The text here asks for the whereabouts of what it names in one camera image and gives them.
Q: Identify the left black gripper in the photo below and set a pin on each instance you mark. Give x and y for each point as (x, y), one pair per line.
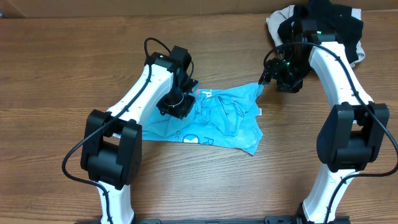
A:
(179, 111)

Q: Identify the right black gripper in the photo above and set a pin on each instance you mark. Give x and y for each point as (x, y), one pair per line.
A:
(272, 71)

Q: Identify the light blue printed t-shirt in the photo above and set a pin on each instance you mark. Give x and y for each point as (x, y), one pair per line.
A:
(224, 118)

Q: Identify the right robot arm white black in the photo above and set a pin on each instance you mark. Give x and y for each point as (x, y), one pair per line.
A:
(352, 134)

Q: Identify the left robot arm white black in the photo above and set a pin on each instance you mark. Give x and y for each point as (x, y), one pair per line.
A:
(112, 153)

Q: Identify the beige folded garment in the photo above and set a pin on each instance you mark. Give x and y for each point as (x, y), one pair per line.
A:
(279, 16)

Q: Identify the black folded garment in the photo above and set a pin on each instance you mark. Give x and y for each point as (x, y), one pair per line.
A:
(324, 17)

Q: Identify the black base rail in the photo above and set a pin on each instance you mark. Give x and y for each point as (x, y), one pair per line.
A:
(214, 221)

